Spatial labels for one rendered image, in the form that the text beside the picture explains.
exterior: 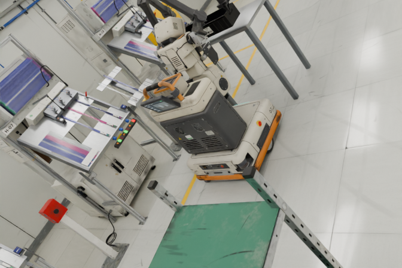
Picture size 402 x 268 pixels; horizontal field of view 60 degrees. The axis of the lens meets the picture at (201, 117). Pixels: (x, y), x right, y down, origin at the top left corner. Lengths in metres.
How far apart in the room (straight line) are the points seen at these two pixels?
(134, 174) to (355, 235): 2.30
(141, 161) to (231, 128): 1.49
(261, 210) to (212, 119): 1.41
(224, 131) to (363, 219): 1.02
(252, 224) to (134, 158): 2.76
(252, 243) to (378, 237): 1.11
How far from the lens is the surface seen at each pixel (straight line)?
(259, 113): 2.74
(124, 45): 4.09
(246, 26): 2.78
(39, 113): 3.43
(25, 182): 4.94
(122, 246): 3.38
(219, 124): 2.42
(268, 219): 1.01
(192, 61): 2.64
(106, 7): 4.26
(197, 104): 2.32
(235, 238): 1.04
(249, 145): 2.57
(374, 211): 2.10
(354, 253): 2.02
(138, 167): 3.71
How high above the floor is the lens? 1.65
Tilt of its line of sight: 25 degrees down
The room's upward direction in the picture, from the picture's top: 42 degrees counter-clockwise
